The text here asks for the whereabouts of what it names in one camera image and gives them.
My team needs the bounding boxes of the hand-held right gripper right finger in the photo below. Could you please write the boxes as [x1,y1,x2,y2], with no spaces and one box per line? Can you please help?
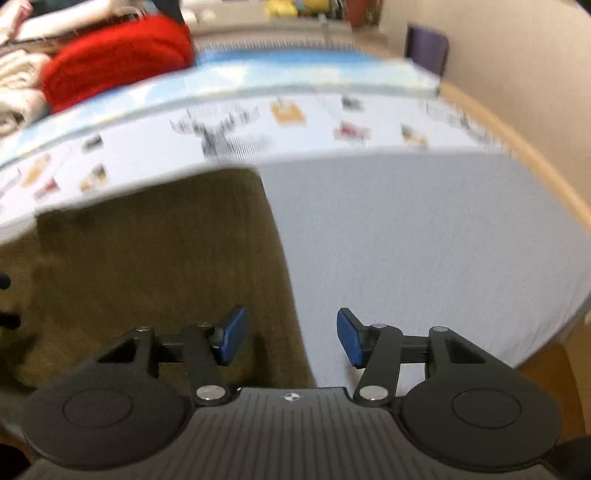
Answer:
[336,308,514,407]

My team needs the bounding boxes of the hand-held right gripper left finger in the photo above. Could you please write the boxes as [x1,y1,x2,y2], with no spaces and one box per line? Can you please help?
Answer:
[95,305,250,407]

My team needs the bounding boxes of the brown corduroy pants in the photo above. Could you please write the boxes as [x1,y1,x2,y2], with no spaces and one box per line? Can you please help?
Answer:
[0,167,319,435]

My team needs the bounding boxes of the grey bed sheet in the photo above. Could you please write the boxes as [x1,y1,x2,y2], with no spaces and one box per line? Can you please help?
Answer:
[256,151,591,389]

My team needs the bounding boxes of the beige folded cloth pile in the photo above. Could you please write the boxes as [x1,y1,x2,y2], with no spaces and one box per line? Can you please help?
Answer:
[0,48,57,137]

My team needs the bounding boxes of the printed white and blue blanket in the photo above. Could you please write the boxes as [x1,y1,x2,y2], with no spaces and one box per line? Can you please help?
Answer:
[0,39,514,243]

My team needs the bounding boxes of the red fluffy cloth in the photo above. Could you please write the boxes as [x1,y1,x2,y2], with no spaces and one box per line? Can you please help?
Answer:
[41,14,195,114]

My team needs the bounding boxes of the purple rolled mat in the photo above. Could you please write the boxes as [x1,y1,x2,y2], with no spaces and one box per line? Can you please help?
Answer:
[404,24,450,77]

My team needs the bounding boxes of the red patterned cushion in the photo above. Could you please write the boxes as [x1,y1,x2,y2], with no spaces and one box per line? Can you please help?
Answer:
[344,0,385,29]

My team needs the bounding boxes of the yellow plush toy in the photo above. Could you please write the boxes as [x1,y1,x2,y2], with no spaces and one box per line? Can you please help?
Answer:
[263,0,334,18]

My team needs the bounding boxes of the wooden bed frame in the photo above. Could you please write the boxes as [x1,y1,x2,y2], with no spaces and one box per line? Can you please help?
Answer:
[434,79,591,241]

